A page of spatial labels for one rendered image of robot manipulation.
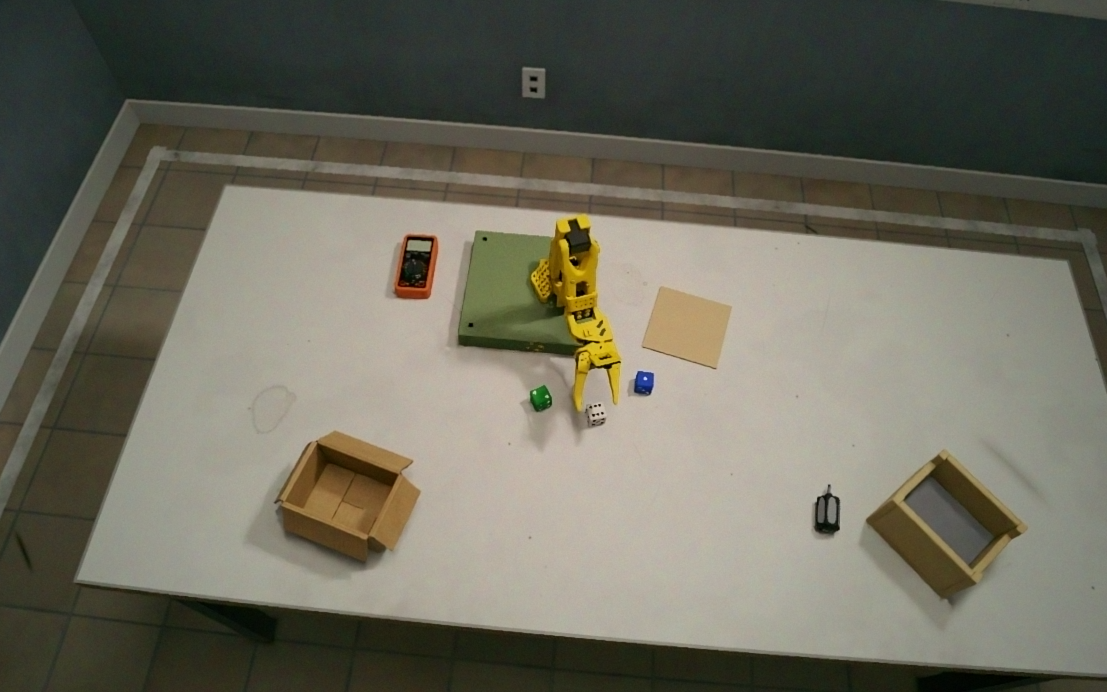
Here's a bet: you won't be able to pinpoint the tan flat mat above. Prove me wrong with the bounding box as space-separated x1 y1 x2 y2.
642 286 732 369

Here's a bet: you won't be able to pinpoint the blue die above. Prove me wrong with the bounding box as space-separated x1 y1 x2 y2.
634 371 654 394

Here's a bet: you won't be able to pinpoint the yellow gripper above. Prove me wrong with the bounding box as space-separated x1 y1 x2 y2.
573 341 622 412

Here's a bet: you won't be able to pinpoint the orange digital multimeter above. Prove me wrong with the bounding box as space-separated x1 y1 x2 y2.
394 234 439 299

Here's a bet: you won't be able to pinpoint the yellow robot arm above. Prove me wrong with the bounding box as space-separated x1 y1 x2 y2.
531 214 613 345

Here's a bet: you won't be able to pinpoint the green die with white pips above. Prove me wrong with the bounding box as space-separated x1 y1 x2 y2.
530 385 552 412

